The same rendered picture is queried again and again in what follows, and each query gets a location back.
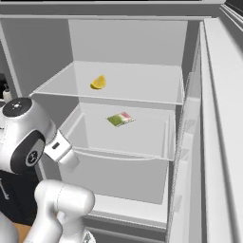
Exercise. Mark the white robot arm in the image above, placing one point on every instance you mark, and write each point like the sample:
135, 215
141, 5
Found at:
23, 133

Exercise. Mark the black cabinet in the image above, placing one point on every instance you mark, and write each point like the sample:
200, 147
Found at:
15, 196

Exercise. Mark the white fridge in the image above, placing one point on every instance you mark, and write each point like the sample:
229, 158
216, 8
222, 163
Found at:
126, 47

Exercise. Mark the clear glass fridge shelf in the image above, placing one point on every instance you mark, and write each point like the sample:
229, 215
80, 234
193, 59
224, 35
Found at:
120, 84

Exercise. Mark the yellow lemon wedge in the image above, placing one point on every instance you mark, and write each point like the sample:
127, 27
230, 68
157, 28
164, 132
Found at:
98, 83

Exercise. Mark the green and red food packet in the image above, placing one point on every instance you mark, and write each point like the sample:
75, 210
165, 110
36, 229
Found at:
121, 118

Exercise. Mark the white fridge door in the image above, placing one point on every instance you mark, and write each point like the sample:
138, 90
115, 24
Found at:
218, 142

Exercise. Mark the clear fridge drawer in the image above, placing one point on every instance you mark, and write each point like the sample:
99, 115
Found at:
126, 158

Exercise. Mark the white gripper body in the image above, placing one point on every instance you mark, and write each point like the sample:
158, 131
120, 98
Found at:
69, 157

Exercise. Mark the white soap dispenser bottle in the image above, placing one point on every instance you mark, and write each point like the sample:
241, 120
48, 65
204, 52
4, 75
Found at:
6, 93

